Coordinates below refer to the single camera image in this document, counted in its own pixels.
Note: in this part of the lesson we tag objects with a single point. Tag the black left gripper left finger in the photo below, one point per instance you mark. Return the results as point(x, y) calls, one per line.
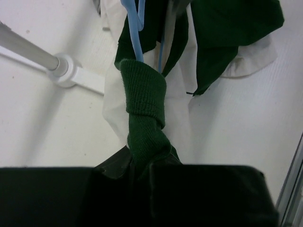
point(101, 196)

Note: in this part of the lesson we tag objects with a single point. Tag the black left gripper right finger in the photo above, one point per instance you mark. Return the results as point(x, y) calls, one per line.
point(210, 196)

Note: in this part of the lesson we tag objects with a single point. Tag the green and white t shirt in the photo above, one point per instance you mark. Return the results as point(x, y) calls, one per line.
point(204, 40)

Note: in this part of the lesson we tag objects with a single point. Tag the light blue hanger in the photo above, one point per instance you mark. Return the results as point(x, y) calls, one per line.
point(143, 30)

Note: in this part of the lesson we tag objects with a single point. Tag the white metal clothes rack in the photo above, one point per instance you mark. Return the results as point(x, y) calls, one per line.
point(62, 69)

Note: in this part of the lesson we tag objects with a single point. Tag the aluminium table frame rail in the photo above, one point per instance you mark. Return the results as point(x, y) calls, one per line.
point(290, 200)

